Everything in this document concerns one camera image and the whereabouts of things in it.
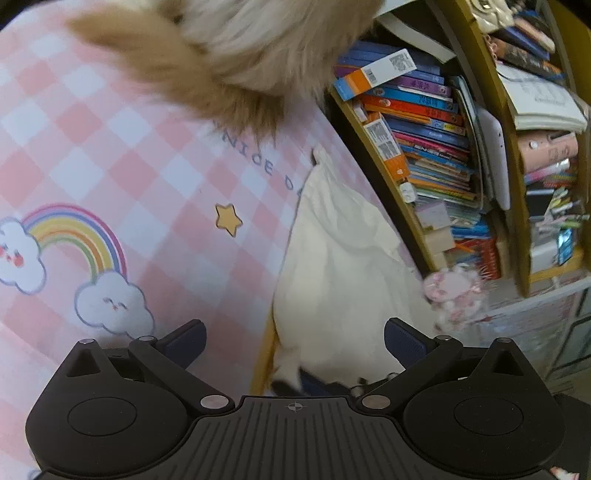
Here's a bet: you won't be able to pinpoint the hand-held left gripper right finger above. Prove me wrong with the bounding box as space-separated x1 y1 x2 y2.
355 318 532 414

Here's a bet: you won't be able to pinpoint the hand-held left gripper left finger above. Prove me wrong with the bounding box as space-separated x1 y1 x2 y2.
60 320 236 414

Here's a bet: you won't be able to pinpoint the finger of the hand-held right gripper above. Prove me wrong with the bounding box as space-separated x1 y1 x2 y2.
298 368 338 397

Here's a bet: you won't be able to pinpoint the cream cotton garment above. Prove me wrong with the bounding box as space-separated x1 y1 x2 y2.
270 145 439 386

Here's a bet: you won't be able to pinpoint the pink white plush bunny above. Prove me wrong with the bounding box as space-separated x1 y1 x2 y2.
421 262 492 330

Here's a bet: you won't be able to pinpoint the beige cardboard box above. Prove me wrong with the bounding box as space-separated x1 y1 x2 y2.
422 226 455 259

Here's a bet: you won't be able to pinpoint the thick red book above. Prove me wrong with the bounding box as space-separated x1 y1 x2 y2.
455 237 502 280

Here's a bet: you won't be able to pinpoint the white labelled box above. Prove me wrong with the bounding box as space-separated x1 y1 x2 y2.
413 200 451 232

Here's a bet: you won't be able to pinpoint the wooden bookshelf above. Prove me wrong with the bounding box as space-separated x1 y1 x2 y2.
323 0 591 296

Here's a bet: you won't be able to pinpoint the white orange medicine box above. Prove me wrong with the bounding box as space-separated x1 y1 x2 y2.
364 121 411 182

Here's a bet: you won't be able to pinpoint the white tablet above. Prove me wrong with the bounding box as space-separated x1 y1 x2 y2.
475 107 512 212

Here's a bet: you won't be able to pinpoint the row of colourful books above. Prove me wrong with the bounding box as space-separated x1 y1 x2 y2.
335 41 504 282

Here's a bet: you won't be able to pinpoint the pink checkered cartoon desk mat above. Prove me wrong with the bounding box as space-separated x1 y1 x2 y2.
0 0 430 480

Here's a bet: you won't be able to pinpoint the pink case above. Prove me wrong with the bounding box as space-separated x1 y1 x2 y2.
517 131 580 174

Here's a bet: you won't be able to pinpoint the orange white tall box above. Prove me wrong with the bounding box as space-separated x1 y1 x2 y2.
333 48 419 101

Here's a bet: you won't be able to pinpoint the white sketch notebook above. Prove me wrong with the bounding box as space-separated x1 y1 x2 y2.
496 62 589 132

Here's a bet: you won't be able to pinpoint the fluffy orange cat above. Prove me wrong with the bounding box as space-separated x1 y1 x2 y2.
67 0 386 144

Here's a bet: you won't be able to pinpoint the leaning open-paged book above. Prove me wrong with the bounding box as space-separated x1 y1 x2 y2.
379 11 458 64

